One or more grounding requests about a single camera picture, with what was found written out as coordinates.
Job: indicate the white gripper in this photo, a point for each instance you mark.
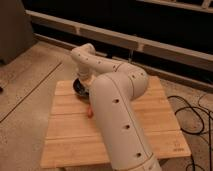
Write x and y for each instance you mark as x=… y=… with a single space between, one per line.
x=86 y=77

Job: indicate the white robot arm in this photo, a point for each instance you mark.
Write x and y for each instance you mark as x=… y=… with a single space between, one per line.
x=111 y=86

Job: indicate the dark ceramic bowl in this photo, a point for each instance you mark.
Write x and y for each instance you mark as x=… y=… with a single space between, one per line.
x=80 y=89

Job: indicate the wooden board table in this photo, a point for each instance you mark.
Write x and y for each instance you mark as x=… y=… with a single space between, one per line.
x=72 y=138

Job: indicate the grey cabinet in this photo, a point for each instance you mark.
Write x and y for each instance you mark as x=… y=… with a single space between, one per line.
x=16 y=33

